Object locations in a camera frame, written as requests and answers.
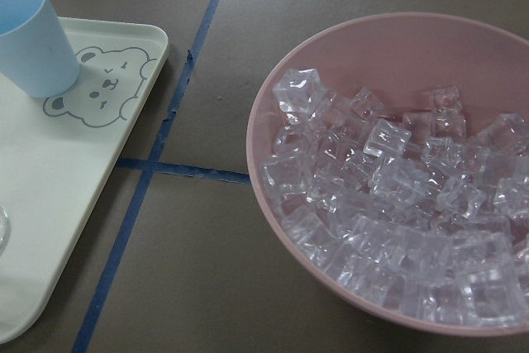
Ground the clear ice cubes pile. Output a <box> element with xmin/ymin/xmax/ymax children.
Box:
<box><xmin>260</xmin><ymin>69</ymin><xmax>528</xmax><ymax>327</ymax></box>

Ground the clear wine glass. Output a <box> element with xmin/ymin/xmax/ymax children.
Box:
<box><xmin>0</xmin><ymin>206</ymin><xmax>11</xmax><ymax>254</ymax></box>

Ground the pink bowl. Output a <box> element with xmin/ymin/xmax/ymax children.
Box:
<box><xmin>246</xmin><ymin>12</ymin><xmax>528</xmax><ymax>336</ymax></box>

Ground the light blue cup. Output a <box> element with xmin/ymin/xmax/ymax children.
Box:
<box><xmin>1</xmin><ymin>0</ymin><xmax>80</xmax><ymax>98</ymax></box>

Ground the cream bear tray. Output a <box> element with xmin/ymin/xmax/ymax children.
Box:
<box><xmin>1</xmin><ymin>18</ymin><xmax>169</xmax><ymax>342</ymax></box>

